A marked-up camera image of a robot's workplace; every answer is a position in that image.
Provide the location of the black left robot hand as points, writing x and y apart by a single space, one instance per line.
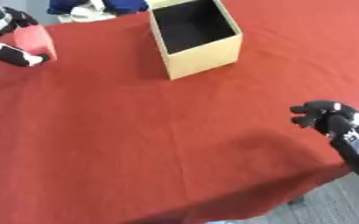
14 55

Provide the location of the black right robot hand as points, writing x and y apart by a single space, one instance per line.
341 128

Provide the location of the pink rectangular block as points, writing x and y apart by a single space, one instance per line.
34 39

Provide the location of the tan cardboard box black inside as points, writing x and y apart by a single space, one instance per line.
198 38

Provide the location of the person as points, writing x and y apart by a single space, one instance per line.
93 8

